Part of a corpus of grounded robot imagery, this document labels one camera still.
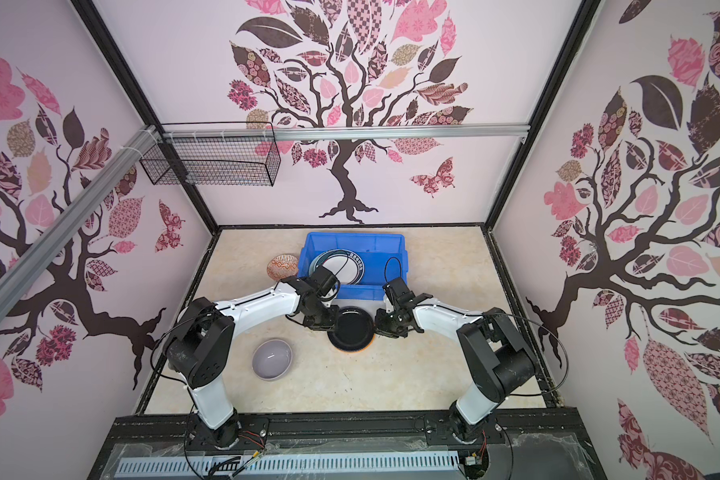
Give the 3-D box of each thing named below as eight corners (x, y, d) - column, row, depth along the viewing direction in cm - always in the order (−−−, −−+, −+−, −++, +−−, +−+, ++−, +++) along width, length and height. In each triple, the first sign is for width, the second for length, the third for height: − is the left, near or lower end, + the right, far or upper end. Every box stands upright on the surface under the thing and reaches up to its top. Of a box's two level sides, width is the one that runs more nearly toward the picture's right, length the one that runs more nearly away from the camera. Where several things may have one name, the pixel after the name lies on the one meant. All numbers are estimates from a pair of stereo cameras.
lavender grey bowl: (254, 384, 83) (247, 377, 78) (262, 347, 90) (256, 339, 85) (289, 384, 83) (284, 377, 78) (295, 347, 90) (291, 339, 85)
